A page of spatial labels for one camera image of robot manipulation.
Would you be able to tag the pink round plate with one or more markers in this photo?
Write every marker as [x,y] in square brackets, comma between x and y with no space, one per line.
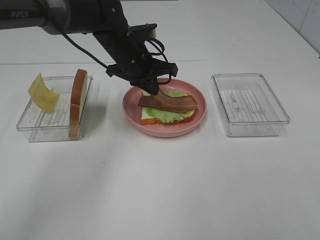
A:
[133,111]

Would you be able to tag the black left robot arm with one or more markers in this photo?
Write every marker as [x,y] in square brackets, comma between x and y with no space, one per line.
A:
[65,17]

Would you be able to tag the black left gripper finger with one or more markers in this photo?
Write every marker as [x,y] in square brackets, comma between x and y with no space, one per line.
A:
[151,86]

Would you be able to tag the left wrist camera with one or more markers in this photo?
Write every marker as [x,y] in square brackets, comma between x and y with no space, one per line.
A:
[142,32]

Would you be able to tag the green lettuce leaf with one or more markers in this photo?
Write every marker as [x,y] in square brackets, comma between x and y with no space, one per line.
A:
[150,116]

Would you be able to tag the clear plastic container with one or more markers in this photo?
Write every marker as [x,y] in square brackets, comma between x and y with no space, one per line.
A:
[38,126]
[248,106]

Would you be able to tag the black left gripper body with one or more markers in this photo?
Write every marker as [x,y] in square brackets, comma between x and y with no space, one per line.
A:
[134,60]

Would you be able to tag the right clear plastic container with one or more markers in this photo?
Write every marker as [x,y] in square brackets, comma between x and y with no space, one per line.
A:
[248,106]

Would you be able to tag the yellow cheese slice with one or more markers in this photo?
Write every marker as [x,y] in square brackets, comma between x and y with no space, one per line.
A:
[44,98]

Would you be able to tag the bacon strip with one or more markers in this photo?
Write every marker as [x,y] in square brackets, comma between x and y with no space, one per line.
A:
[148,101]
[180,103]

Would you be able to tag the left clear plastic container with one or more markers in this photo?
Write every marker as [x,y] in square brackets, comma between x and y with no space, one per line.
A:
[38,126]

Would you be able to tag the bread slice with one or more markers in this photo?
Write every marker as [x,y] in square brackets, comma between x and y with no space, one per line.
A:
[153,113]
[77,101]

